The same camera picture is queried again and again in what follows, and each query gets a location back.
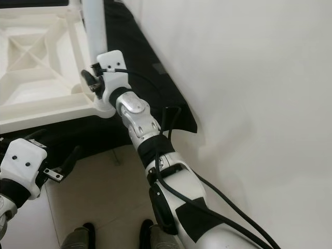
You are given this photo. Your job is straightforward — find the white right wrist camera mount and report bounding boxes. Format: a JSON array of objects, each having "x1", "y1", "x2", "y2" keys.
[{"x1": 95, "y1": 50, "x2": 132, "y2": 103}]

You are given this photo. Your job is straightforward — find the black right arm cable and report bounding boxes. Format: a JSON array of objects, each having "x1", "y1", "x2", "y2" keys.
[{"x1": 119, "y1": 67, "x2": 283, "y2": 249}]

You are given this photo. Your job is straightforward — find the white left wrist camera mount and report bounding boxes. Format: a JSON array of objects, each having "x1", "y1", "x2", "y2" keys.
[{"x1": 0, "y1": 138, "x2": 49, "y2": 201}]

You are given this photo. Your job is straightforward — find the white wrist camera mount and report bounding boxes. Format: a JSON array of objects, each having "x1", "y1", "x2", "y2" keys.
[
  {"x1": 95, "y1": 50, "x2": 132, "y2": 103},
  {"x1": 0, "y1": 138, "x2": 49, "y2": 201}
]

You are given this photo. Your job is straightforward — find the black tablecloth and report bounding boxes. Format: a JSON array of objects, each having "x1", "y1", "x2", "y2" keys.
[{"x1": 0, "y1": 0, "x2": 199, "y2": 176}]

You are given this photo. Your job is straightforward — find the white plastic table leg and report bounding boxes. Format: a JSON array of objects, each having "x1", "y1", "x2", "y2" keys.
[
  {"x1": 68, "y1": 0, "x2": 85, "y2": 22},
  {"x1": 82, "y1": 0, "x2": 116, "y2": 120}
]

